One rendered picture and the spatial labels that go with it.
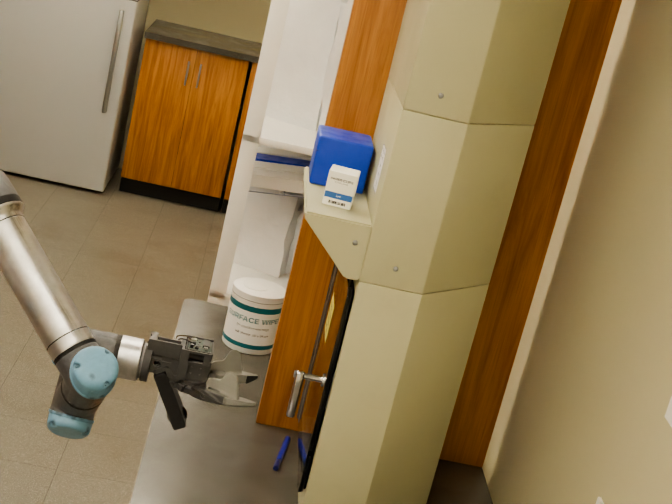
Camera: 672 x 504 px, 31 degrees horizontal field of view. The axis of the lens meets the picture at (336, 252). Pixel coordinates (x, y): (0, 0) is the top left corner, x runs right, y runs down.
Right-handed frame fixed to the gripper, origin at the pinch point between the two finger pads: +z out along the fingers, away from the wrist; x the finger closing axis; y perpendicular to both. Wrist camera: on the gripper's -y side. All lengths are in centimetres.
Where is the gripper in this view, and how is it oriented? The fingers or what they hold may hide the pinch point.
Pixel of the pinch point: (252, 393)
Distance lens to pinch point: 215.0
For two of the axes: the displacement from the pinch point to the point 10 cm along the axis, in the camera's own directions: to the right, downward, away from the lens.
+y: 2.3, -9.3, -2.9
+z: 9.7, 2.1, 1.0
